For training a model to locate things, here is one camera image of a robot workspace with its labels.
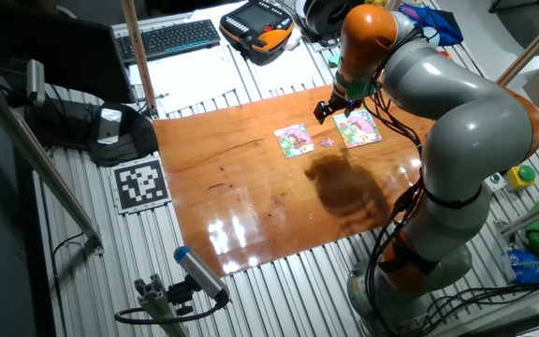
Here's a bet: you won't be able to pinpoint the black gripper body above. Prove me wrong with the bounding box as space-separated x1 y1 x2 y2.
328 91 362 113

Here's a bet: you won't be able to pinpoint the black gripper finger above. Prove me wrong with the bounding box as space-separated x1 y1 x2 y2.
313 101 335 125
342 100 364 118

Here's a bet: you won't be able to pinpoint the complete cartoon puzzle picture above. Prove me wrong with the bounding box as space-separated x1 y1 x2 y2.
332 109 384 150

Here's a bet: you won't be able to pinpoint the cartoon puzzle with missing piece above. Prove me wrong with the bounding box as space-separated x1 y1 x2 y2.
273 123 316 160

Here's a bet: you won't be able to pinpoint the white paper sheet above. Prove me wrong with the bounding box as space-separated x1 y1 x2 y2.
128 44 245 116
231 39 334 95

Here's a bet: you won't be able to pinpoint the black filament spool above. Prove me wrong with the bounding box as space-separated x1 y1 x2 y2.
302 0 365 41

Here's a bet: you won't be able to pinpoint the glossy wooden board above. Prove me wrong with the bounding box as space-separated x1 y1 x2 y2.
152 83 439 278

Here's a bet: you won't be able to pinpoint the pale blue egg-shaped object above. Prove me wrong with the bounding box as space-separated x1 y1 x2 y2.
421 25 442 48

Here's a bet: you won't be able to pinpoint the black and orange teach pendant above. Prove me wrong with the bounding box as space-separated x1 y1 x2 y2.
219 0 296 66

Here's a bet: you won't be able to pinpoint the blue cloth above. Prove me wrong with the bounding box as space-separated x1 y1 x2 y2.
398 3 465 47

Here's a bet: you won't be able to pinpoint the grey box with green button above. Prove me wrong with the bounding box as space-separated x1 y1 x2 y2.
483 171 508 194

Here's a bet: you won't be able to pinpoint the black keyboard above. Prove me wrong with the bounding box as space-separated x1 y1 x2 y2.
114 19 223 66

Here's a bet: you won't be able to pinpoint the yellow box with green button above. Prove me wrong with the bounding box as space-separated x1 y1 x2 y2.
506 164 537 192

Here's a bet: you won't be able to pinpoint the black and white marker tag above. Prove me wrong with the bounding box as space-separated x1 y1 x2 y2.
109 156 172 215

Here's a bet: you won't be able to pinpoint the aluminium bar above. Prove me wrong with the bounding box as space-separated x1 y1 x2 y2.
500 190 539 238

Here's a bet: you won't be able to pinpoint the blue plastic bag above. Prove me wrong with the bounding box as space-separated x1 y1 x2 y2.
501 247 539 286

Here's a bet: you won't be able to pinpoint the black monitor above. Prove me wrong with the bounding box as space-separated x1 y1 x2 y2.
0 4 138 105

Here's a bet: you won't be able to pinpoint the slanted aluminium beam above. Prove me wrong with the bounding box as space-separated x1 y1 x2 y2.
0 60 106 256

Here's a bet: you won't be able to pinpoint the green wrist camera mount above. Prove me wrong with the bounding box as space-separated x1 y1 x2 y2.
333 69 377 101

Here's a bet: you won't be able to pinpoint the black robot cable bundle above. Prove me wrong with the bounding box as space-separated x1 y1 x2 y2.
361 27 428 336

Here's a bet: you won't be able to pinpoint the silver camera with blue cap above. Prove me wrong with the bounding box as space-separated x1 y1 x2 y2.
173 245 231 303

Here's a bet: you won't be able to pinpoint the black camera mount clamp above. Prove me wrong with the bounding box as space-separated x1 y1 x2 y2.
166 274 197 317

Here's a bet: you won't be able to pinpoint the black floor cables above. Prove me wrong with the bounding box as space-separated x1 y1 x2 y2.
414 279 539 336

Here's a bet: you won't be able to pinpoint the aluminium profile post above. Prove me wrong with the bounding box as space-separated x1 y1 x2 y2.
133 273 189 337

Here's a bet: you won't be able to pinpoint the black camera cable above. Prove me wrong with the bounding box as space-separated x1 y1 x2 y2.
113 289 231 326

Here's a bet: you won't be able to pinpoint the silver camera on beam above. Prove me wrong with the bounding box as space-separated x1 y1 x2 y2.
24 58 47 108

